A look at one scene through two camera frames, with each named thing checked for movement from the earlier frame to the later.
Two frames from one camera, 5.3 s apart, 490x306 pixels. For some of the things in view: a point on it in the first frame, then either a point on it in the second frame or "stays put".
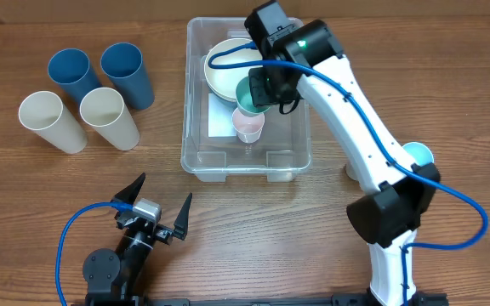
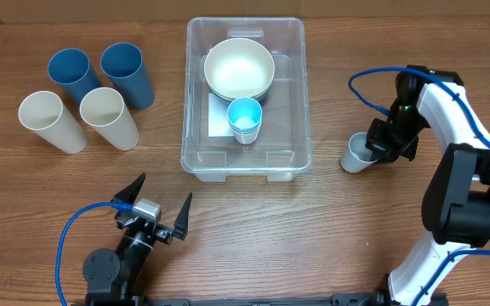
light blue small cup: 419,152 -> 244,113
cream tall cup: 104,109 stays put
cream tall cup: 44,112 stays put
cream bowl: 225,81 stays put
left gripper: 181,223 stays put
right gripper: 267,94 -> 378,141
